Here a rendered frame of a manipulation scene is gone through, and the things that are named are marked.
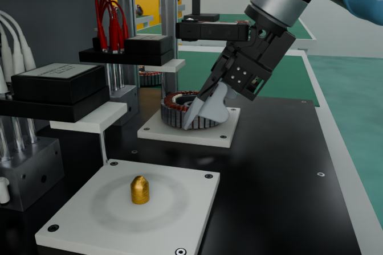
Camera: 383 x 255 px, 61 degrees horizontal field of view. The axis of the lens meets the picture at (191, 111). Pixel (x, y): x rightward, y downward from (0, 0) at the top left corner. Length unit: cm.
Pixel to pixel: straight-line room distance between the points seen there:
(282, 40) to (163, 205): 29
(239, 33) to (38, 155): 32
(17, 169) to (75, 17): 38
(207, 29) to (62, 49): 28
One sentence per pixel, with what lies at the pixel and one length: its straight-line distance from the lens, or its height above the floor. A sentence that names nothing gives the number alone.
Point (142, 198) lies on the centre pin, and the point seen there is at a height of 79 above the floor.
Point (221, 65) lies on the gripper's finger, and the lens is 49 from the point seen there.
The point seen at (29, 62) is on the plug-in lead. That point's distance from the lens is 39.
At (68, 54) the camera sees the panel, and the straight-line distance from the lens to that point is 67.
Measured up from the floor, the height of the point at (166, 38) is 92.
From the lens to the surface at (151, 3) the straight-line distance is 400.
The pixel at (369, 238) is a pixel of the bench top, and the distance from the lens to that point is 41.
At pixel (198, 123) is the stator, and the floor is 80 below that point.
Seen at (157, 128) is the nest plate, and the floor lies 78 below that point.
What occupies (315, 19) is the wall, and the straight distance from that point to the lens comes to 565.
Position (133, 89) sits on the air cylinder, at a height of 82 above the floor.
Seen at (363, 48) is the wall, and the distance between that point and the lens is 583.
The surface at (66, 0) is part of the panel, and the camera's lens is 67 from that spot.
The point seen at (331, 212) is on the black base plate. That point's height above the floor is 77.
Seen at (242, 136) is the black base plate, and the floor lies 77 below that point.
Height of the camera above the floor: 99
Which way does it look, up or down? 21 degrees down
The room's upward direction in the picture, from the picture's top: straight up
